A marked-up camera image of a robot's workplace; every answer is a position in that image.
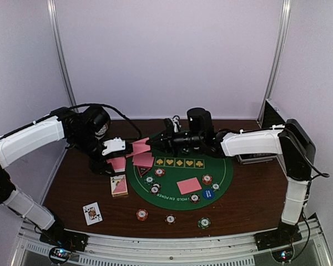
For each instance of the black red triangle button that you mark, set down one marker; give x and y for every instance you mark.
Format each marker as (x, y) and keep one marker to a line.
(142, 171)

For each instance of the floral patterned plate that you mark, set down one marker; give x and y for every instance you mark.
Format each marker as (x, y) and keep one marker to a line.
(103, 131)

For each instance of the face down card bottom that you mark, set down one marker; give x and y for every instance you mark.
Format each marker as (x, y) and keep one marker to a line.
(189, 186)

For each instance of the black chips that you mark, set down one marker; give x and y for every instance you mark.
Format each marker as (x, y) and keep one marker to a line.
(155, 189)

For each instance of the red five chip stack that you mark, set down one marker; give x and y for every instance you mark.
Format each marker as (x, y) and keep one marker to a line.
(142, 214)

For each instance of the black hundred chip stack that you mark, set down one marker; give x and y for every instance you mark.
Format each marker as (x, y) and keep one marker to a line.
(170, 219)

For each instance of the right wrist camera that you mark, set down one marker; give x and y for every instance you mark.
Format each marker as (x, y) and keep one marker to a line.
(199, 121)

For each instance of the aluminium front rail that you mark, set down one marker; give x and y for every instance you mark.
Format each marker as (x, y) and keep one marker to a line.
(238, 249)

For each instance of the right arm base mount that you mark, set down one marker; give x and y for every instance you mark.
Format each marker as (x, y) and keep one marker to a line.
(273, 239)

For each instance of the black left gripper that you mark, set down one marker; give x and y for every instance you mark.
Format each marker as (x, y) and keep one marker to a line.
(97, 166)

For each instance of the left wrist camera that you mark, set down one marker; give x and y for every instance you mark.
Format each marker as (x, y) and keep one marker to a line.
(113, 145)

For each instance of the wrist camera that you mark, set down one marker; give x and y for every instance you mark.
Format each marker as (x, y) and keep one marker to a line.
(113, 145)
(199, 121)

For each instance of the red backed card deck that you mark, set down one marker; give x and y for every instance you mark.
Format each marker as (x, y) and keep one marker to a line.
(118, 164)

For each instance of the green chip stack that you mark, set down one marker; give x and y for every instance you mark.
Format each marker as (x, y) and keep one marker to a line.
(204, 223)

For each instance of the gold playing card box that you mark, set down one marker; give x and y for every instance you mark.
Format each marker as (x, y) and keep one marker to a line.
(118, 186)

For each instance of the green round poker mat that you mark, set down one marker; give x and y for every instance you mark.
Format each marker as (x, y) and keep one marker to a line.
(182, 167)

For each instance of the blue small blind button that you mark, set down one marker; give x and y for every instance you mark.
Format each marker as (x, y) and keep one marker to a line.
(208, 194)

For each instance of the black chip bottom mat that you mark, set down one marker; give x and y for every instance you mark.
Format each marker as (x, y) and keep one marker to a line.
(194, 198)

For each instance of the right aluminium frame post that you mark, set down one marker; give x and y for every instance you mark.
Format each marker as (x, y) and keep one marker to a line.
(279, 48)

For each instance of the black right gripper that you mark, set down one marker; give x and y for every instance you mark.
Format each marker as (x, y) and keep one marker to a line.
(166, 143)

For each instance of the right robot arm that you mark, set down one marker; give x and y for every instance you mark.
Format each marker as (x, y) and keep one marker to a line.
(287, 140)

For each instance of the face down card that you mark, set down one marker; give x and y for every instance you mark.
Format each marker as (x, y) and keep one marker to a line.
(143, 160)
(139, 147)
(189, 186)

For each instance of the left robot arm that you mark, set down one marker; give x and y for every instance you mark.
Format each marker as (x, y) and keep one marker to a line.
(63, 124)

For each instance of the left aluminium frame post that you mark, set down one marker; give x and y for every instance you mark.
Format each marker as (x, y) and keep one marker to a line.
(52, 11)

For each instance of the jack of clubs card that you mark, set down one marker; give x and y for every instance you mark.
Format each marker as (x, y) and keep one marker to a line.
(92, 213)

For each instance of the aluminium frame post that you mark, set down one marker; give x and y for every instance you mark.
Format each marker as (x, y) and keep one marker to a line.
(279, 48)
(52, 11)

